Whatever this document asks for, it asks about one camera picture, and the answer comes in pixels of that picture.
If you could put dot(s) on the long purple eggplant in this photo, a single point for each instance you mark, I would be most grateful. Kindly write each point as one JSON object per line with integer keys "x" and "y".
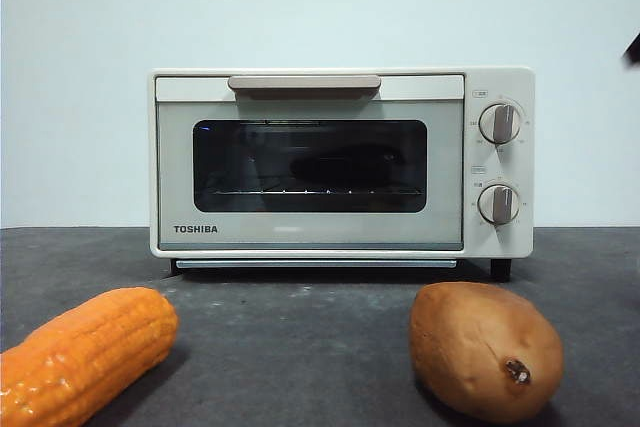
{"x": 345, "y": 167}

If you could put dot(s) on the glass-windowed oven door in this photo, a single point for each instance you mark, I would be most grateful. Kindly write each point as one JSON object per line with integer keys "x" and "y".
{"x": 310, "y": 229}

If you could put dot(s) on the cream white toaster oven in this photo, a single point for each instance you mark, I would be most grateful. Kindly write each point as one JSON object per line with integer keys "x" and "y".
{"x": 500, "y": 82}

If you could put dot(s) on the beige round oven knob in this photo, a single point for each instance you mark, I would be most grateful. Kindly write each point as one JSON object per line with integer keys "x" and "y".
{"x": 499, "y": 204}
{"x": 500, "y": 123}

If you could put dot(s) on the black oven foot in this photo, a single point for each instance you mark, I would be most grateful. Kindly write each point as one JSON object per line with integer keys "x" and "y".
{"x": 501, "y": 269}

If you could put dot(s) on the silver oven crumb tray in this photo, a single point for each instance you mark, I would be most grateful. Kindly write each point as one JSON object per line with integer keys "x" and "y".
{"x": 315, "y": 264}

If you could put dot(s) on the brown sweet potato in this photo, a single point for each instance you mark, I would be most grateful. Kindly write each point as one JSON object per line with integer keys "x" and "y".
{"x": 480, "y": 347}

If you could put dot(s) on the orange corn cob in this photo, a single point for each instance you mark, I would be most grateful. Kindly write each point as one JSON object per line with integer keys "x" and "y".
{"x": 85, "y": 357}

